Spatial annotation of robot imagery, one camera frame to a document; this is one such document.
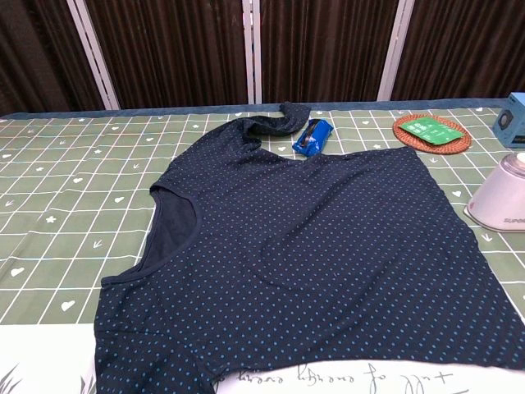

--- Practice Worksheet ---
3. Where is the dark blue dotted shirt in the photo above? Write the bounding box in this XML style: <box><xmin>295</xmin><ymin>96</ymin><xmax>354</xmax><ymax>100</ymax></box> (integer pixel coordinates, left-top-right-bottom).
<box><xmin>93</xmin><ymin>101</ymin><xmax>525</xmax><ymax>394</ymax></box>

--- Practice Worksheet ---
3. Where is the white handheld steam iron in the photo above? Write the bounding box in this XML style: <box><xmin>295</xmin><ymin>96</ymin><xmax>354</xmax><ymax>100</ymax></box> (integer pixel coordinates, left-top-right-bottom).
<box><xmin>463</xmin><ymin>151</ymin><xmax>525</xmax><ymax>231</ymax></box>

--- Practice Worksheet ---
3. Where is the blue snack packet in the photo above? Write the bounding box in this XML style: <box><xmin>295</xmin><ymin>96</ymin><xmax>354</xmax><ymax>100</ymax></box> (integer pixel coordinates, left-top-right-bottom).
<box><xmin>291</xmin><ymin>118</ymin><xmax>334</xmax><ymax>158</ymax></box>

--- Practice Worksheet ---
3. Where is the dark brown pleated curtain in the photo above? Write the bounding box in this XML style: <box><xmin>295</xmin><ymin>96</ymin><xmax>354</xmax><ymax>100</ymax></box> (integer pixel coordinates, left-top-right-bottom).
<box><xmin>0</xmin><ymin>0</ymin><xmax>525</xmax><ymax>114</ymax></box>

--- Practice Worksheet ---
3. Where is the green checked tablecloth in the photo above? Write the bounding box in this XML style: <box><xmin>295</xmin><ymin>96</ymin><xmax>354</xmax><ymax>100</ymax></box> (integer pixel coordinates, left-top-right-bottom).
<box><xmin>0</xmin><ymin>96</ymin><xmax>525</xmax><ymax>394</ymax></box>

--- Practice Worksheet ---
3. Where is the green flat packet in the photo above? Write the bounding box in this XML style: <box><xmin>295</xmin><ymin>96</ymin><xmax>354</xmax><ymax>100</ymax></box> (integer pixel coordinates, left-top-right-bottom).
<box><xmin>399</xmin><ymin>116</ymin><xmax>467</xmax><ymax>145</ymax></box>

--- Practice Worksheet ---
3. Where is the round woven rattan coaster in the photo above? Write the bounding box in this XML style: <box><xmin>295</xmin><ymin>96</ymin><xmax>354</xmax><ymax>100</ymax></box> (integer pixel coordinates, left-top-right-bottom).
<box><xmin>392</xmin><ymin>114</ymin><xmax>473</xmax><ymax>155</ymax></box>

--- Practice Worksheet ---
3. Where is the light blue cardboard box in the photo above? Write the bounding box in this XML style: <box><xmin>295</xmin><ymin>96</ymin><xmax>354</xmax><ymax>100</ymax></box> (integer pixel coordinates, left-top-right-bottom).
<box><xmin>491</xmin><ymin>92</ymin><xmax>525</xmax><ymax>149</ymax></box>

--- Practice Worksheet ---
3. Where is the white screen frame post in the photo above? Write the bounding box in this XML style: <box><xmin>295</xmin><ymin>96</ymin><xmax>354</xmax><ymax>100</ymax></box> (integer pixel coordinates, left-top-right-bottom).
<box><xmin>376</xmin><ymin>0</ymin><xmax>416</xmax><ymax>102</ymax></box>
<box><xmin>240</xmin><ymin>0</ymin><xmax>263</xmax><ymax>105</ymax></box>
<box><xmin>66</xmin><ymin>0</ymin><xmax>121</xmax><ymax>111</ymax></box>

